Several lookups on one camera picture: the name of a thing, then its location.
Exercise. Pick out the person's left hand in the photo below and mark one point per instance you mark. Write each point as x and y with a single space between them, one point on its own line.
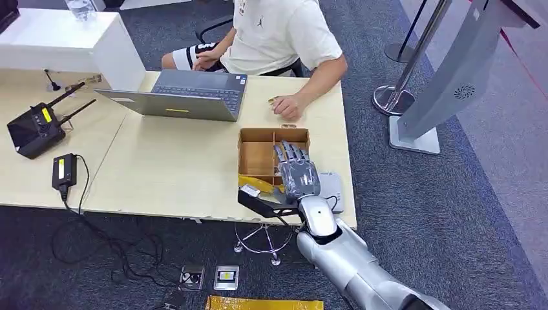
290 107

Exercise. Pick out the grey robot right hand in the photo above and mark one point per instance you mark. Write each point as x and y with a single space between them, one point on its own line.
299 177

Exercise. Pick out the person's right hand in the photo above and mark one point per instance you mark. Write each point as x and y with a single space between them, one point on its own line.
206 60

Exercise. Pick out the small tan item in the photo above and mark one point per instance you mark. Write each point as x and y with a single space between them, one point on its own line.
272 101

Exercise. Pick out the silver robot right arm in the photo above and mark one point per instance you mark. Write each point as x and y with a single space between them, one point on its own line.
342 256

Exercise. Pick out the white card reader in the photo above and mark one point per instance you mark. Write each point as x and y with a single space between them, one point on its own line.
334 188

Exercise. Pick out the yellow tape strip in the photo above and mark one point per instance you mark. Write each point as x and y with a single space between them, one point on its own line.
257 184

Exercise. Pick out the grey laptop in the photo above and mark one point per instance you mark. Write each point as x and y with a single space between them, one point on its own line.
188 105

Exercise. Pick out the wooden card box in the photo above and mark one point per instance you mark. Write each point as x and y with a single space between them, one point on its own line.
257 156

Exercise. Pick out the chrome stool base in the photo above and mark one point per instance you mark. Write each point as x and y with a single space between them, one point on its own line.
269 239

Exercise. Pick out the person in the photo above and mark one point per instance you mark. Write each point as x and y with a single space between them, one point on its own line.
274 34

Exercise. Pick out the white low platform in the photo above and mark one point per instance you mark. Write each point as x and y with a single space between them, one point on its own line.
152 3

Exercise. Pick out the silver floor socket cover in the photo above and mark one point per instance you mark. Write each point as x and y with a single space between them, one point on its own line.
226 277

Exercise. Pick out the yellow sheet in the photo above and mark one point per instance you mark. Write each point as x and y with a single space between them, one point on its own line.
263 304

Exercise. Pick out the clear water bottle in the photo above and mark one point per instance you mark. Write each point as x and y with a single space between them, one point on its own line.
80 8

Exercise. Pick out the open floor socket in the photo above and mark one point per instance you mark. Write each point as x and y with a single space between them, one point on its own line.
191 278

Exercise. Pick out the small black desk antenna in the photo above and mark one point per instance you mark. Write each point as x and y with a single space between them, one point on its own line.
53 86

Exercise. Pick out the white cabinet block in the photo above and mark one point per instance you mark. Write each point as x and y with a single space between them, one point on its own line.
51 40

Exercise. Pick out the grey kiosk stand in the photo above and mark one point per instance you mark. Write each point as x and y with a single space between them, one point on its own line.
454 77

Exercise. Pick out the black power adapter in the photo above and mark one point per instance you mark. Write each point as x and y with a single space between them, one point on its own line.
64 170

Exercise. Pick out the black router with antennas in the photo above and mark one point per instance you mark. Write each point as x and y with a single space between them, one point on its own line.
34 130

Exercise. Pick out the black monitor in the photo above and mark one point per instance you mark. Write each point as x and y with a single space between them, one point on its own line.
7 15

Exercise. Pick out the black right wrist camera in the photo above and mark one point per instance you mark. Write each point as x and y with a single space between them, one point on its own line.
262 205

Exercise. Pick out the chrome stanchion post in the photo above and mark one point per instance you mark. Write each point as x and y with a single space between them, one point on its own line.
394 101

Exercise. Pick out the dark stanchion post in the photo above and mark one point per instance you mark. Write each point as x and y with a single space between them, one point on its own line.
398 53

